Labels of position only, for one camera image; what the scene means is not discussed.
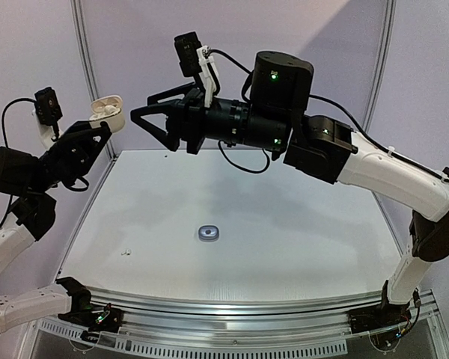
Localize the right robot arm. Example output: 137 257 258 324
130 49 449 326

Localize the perforated cable tray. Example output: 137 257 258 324
30 319 348 358

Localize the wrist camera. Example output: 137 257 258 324
173 31 222 105
30 86 64 149

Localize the white earbud charging case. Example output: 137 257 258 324
89 95 126 133

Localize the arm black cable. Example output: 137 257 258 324
0 97 91 248
209 48 449 240

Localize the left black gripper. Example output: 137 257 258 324
28 115 116 191

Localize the aluminium frame post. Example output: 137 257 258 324
352 0 397 160
70 0 117 162

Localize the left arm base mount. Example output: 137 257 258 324
58 297 124 333

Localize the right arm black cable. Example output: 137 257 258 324
209 48 449 240

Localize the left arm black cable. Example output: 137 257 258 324
0 97 91 248

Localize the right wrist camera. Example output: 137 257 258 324
173 31 222 105

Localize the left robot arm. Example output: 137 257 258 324
0 121 112 335

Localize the right aluminium frame post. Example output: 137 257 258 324
352 0 397 160

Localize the blue-grey earbud charging case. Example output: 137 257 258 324
198 225 220 242

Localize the front aluminium rail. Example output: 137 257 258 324
91 288 380 340

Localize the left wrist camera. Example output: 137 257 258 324
30 86 64 149

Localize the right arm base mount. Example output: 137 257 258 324
346 301 410 334

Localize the left aluminium frame post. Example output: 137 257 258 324
70 0 117 162

